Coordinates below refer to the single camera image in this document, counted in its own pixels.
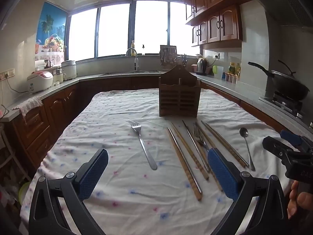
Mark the pink white rice cooker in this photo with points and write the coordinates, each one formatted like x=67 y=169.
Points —
x=40 y=80

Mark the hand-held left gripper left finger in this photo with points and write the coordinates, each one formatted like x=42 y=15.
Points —
x=94 y=173

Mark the wooden chopstick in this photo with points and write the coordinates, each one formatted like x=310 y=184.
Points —
x=225 y=146
x=206 y=137
x=194 y=189
x=190 y=151

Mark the steel fork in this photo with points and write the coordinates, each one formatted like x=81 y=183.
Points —
x=144 y=146
x=198 y=137

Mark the green bowl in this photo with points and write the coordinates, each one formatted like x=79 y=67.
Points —
x=24 y=192

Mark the kitchen window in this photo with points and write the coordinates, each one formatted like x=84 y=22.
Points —
x=115 y=29

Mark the cooking oil bottles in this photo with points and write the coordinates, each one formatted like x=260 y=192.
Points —
x=234 y=68

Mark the wooden lower cabinets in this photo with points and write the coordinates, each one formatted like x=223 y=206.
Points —
x=36 y=137

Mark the frayed dish rag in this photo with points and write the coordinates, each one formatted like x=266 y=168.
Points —
x=29 y=105

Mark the range hood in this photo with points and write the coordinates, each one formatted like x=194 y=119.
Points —
x=281 y=0

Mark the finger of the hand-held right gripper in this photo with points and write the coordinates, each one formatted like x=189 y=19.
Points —
x=273 y=144
x=291 y=138

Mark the green cutting board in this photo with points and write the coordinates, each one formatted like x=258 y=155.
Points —
x=215 y=69

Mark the black soap dispenser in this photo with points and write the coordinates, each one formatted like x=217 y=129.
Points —
x=143 y=51

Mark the black wok with lid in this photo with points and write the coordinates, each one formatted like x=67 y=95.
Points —
x=288 y=84

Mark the chrome kitchen faucet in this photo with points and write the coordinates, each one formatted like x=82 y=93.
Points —
x=135 y=61

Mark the gas stove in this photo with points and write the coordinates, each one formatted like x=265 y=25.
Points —
x=286 y=102

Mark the row of spice jars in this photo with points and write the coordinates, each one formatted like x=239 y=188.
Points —
x=231 y=78

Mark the yellow bottle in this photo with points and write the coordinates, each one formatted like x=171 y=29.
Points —
x=132 y=45

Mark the wooden utensil holder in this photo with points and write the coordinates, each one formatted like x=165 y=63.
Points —
x=179 y=95

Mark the wooden cabinets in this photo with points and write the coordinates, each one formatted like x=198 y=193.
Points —
x=36 y=137
x=227 y=24

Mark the kitchen sink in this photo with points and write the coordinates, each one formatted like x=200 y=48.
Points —
x=129 y=73

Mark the wall power socket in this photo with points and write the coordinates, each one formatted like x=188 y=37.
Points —
x=7 y=74

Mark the white wall socket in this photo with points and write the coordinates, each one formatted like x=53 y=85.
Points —
x=216 y=55

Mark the steel electric kettle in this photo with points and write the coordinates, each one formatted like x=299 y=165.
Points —
x=202 y=66

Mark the dish rack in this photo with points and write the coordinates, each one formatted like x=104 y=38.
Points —
x=168 y=55

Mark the tropical fruit wall poster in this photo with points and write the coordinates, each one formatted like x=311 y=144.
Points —
x=52 y=29

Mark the steel spoon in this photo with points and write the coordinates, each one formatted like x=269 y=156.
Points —
x=243 y=132

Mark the white floral tablecloth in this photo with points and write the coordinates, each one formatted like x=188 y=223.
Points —
x=117 y=117

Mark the person's right hand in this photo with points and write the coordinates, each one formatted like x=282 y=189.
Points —
x=302 y=200

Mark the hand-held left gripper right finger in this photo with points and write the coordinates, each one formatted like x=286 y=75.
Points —
x=222 y=173

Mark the wooden upper cabinets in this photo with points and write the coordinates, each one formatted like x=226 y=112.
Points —
x=227 y=24

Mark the grey kitchen countertop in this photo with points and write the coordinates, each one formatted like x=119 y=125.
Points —
x=247 y=95

